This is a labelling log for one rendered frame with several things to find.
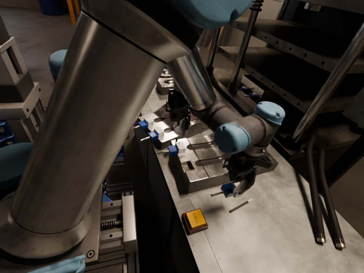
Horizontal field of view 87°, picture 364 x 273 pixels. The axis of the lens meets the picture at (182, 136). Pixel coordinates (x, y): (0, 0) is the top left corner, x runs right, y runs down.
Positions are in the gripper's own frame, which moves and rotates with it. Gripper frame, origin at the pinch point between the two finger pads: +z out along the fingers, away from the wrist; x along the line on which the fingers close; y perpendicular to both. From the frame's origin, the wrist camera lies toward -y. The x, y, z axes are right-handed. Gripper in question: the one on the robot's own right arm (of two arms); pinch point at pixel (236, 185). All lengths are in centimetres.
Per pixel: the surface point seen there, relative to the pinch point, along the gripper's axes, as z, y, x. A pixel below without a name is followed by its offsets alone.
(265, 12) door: -18, -272, -321
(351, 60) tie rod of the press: -38, -61, -22
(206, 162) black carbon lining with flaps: 6.9, 2.5, -18.8
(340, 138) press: 16, -108, -20
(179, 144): 3.3, 12.3, -29.4
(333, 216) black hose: 10.5, -39.3, 19.8
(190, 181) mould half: 6.0, 14.0, -10.4
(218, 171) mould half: 6.5, -0.4, -12.1
